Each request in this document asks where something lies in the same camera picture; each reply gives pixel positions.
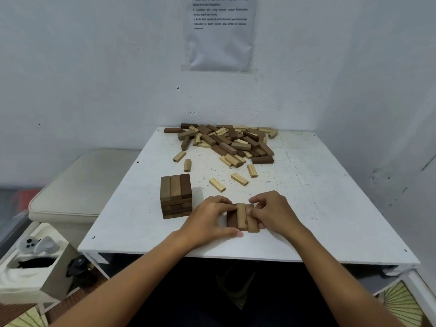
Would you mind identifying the yellow striped floor mat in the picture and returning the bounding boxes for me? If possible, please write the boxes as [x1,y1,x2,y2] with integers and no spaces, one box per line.
[375,280,436,327]

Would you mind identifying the person's left forearm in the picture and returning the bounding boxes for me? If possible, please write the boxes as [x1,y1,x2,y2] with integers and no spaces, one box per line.
[49,231,202,327]

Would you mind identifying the stacked tower of brown blocks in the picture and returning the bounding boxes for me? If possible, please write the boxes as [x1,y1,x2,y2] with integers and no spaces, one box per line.
[160,173,193,220]

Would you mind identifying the white seat cushion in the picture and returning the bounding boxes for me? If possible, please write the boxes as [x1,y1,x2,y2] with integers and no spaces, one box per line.
[28,148,142,224]

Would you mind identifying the person's right forearm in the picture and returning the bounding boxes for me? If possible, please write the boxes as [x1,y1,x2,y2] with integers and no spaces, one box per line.
[289,227,406,327]

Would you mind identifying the person's dark trousers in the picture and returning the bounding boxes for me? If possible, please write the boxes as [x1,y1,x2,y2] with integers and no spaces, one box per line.
[128,259,343,327]

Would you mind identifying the white cardboard box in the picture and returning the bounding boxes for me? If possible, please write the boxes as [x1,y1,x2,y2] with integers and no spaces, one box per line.
[0,223,81,305]

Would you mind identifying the person's left hand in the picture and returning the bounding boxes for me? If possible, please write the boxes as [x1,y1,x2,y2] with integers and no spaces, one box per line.
[176,196,244,252]

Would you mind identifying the black round knob object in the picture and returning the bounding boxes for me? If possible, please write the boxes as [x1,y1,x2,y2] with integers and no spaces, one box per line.
[66,255,93,280]

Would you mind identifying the medium brown wooden block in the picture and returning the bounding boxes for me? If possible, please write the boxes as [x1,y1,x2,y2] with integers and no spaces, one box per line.
[245,204,259,233]

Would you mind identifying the person's right hand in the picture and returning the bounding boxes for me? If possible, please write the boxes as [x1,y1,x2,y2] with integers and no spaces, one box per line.
[248,191,309,241]

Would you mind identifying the light tan wooden block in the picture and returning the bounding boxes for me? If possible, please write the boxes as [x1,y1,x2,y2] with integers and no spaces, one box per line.
[236,203,248,231]

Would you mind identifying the white handheld controller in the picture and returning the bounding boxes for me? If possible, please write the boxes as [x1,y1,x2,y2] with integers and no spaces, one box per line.
[17,235,60,256]

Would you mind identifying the laminated paper notice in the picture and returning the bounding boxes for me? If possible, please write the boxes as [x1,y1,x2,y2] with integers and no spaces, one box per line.
[183,0,257,72]

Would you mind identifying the pile of mixed wooden blocks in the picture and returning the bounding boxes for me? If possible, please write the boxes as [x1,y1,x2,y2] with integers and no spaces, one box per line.
[164,123,279,168]

